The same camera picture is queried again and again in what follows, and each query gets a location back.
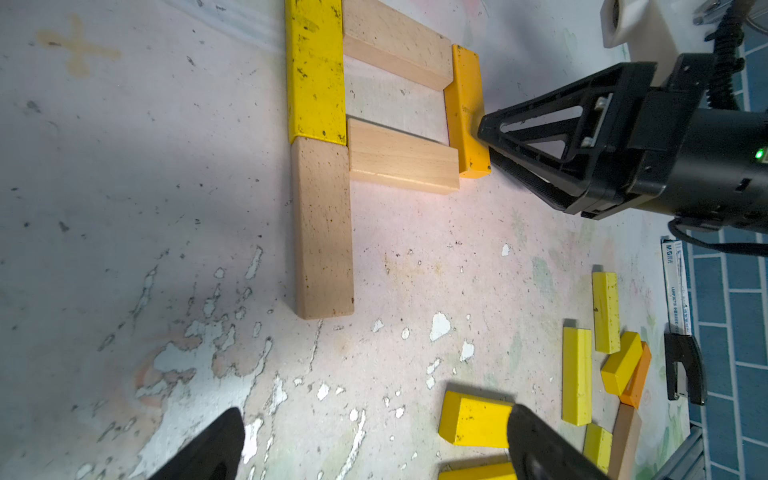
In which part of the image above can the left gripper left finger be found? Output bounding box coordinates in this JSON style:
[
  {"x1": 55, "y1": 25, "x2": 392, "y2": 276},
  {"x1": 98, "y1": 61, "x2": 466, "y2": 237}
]
[{"x1": 150, "y1": 407, "x2": 245, "y2": 480}]

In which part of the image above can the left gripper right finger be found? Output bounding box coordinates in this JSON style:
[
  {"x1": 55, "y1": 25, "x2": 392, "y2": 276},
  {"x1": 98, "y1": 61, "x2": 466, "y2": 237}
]
[{"x1": 507, "y1": 403, "x2": 609, "y2": 480}]

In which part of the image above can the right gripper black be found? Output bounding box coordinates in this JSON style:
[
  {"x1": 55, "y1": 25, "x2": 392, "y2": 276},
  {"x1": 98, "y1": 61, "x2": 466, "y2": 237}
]
[{"x1": 477, "y1": 54, "x2": 767, "y2": 233}]

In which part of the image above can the yellow block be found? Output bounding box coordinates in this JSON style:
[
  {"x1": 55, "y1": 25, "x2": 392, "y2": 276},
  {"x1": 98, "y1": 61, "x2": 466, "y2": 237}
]
[
  {"x1": 285, "y1": 0, "x2": 347, "y2": 145},
  {"x1": 438, "y1": 391, "x2": 514, "y2": 449},
  {"x1": 438, "y1": 462, "x2": 517, "y2": 480},
  {"x1": 583, "y1": 423, "x2": 613, "y2": 474}
]

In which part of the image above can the orange block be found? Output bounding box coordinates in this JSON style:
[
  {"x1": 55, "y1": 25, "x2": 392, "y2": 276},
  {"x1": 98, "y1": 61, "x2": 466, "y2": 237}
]
[
  {"x1": 444, "y1": 44, "x2": 491, "y2": 179},
  {"x1": 620, "y1": 342, "x2": 652, "y2": 409}
]

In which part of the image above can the yellow block vertical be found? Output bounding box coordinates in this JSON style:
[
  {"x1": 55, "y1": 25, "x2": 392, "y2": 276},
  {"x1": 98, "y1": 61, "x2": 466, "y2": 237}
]
[
  {"x1": 592, "y1": 272, "x2": 621, "y2": 354},
  {"x1": 562, "y1": 327, "x2": 592, "y2": 426}
]

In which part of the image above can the tan wooden block diagonal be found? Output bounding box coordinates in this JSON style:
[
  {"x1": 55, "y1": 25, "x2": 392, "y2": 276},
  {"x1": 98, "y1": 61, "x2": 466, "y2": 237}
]
[{"x1": 347, "y1": 117, "x2": 460, "y2": 195}]

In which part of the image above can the yellow block diagonal right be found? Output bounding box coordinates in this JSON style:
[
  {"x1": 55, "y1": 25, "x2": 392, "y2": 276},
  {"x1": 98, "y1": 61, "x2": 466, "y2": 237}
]
[{"x1": 601, "y1": 331, "x2": 643, "y2": 396}]

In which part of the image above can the toothpaste tube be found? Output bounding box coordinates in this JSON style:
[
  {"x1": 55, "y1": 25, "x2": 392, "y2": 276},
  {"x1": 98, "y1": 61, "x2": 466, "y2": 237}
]
[{"x1": 661, "y1": 237, "x2": 693, "y2": 336}]

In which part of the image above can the black remote device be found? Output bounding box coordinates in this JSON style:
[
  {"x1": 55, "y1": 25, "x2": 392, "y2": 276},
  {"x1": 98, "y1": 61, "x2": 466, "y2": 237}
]
[{"x1": 664, "y1": 332, "x2": 708, "y2": 406}]

